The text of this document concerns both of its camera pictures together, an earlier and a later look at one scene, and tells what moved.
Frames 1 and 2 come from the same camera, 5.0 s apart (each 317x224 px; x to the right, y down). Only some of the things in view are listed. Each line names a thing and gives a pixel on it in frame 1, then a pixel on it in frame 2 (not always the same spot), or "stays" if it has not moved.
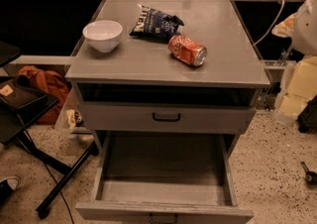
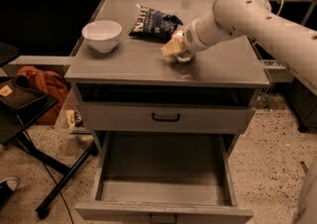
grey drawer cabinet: [167, 86] stays
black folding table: [21, 100] stays
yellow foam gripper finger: [301, 87] -> [198, 34]
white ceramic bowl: [102, 36] stays
